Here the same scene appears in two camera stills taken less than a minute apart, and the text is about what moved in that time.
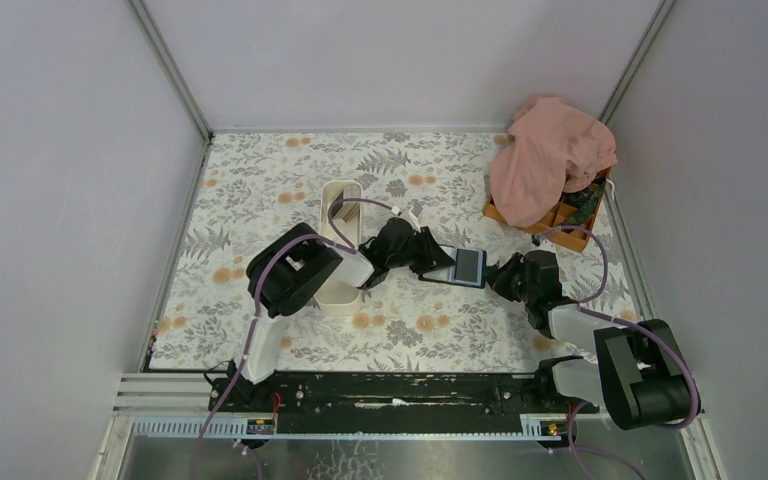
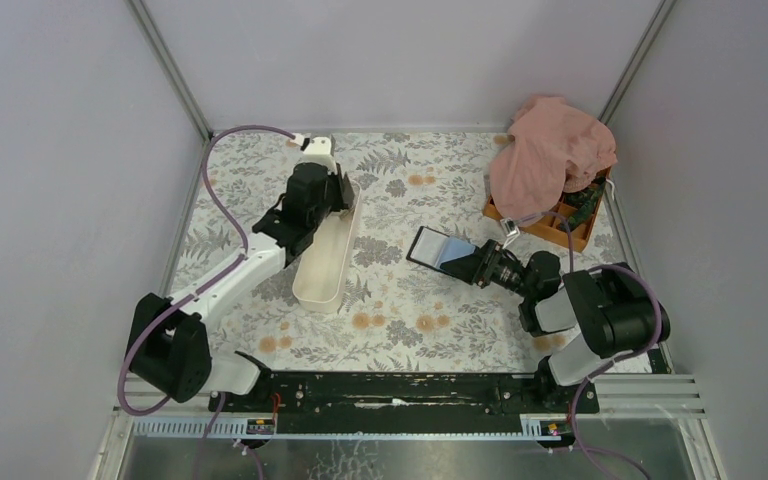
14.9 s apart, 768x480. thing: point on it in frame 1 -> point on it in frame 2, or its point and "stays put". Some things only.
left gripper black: (425, 250) -> (343, 191)
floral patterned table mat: (447, 290) stays put
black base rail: (389, 402) stays put
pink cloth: (552, 147) stays put
